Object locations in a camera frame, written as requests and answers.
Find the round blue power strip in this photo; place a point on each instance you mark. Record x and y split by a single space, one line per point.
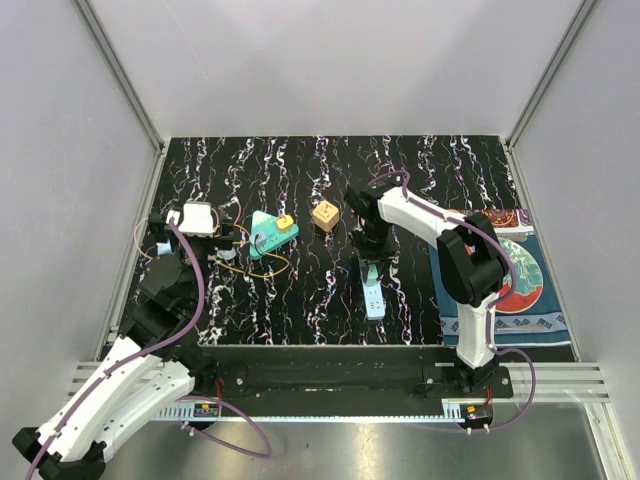
164 248

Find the blue cube charger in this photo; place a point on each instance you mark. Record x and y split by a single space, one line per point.
259 241

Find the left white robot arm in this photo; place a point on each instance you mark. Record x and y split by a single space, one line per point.
122 395

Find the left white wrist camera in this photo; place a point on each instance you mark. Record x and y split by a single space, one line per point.
193 219

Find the yellow cube charger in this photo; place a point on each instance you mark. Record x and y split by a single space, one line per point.
285 224

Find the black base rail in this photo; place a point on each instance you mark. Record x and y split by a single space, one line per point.
432 372

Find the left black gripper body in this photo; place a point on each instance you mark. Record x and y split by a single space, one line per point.
224 240

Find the left aluminium post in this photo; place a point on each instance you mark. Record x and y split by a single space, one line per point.
108 52

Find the blue placemat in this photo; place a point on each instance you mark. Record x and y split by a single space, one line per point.
546 312

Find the teal triangular power strip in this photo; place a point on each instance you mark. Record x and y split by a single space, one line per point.
266 223

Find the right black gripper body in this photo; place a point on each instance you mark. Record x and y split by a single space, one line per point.
372 243

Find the aluminium post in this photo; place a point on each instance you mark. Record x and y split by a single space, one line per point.
108 52
574 29

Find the red and green plate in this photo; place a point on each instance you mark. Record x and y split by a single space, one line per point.
530 280

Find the right aluminium post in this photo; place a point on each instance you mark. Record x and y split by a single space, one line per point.
574 29

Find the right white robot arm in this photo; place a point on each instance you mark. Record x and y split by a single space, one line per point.
472 265

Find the wooden cube charger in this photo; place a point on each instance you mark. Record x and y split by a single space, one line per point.
325 216

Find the green cube charger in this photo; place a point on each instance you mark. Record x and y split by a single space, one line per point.
372 274

